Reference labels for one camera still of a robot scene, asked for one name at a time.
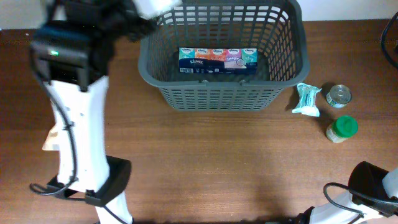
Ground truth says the tissue multipack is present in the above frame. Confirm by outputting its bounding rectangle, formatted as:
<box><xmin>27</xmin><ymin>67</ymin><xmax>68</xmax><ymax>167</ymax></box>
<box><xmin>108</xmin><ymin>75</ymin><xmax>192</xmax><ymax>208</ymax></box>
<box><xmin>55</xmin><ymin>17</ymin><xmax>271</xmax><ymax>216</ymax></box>
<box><xmin>178</xmin><ymin>47</ymin><xmax>258</xmax><ymax>75</ymax></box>

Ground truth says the beige paper bag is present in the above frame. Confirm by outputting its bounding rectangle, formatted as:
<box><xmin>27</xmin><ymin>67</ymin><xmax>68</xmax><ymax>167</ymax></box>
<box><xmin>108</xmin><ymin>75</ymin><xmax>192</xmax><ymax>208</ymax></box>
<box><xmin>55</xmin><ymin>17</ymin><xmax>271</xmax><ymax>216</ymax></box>
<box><xmin>42</xmin><ymin>125</ymin><xmax>60</xmax><ymax>151</ymax></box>

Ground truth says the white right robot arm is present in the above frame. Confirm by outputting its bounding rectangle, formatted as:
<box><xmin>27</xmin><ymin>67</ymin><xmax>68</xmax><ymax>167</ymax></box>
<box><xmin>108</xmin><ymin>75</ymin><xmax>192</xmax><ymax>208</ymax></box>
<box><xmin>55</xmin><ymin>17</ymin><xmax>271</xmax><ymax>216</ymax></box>
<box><xmin>289</xmin><ymin>161</ymin><xmax>397</xmax><ymax>224</ymax></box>

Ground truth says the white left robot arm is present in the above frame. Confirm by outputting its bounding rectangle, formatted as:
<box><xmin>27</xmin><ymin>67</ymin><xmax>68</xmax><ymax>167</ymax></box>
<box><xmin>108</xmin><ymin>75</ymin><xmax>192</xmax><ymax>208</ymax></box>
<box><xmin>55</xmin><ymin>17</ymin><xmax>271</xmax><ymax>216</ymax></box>
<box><xmin>29</xmin><ymin>1</ymin><xmax>178</xmax><ymax>223</ymax></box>

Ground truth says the grey plastic laundry basket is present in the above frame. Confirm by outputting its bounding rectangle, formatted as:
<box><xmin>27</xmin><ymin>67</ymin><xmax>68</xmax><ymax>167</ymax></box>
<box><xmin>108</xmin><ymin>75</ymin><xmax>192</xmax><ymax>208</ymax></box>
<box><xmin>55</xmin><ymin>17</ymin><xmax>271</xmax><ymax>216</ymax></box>
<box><xmin>138</xmin><ymin>0</ymin><xmax>310</xmax><ymax>111</ymax></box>

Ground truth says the light green wrapped packet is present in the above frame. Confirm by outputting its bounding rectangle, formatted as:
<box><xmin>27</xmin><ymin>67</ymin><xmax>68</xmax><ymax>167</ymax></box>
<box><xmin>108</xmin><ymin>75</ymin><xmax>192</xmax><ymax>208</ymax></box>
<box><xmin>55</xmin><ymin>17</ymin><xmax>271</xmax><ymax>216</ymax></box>
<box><xmin>292</xmin><ymin>83</ymin><xmax>321</xmax><ymax>117</ymax></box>

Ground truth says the silver tin can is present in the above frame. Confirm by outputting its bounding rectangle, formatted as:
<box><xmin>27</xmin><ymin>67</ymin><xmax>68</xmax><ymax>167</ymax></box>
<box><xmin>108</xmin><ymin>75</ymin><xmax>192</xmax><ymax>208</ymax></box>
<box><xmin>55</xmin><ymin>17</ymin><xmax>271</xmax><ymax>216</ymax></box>
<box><xmin>326</xmin><ymin>85</ymin><xmax>352</xmax><ymax>109</ymax></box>

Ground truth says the green lidded glass jar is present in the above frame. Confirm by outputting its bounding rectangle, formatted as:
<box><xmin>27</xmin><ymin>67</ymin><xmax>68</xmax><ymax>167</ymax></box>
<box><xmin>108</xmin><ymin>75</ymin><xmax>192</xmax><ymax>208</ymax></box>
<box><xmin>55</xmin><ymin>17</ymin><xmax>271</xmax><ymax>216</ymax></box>
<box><xmin>325</xmin><ymin>115</ymin><xmax>358</xmax><ymax>143</ymax></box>

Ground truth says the black cable at edge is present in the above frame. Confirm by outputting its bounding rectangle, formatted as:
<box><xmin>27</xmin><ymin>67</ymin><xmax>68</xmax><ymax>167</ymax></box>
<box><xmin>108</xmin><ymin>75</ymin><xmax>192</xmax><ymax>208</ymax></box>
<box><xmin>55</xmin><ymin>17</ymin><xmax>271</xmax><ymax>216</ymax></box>
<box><xmin>380</xmin><ymin>11</ymin><xmax>398</xmax><ymax>70</ymax></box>

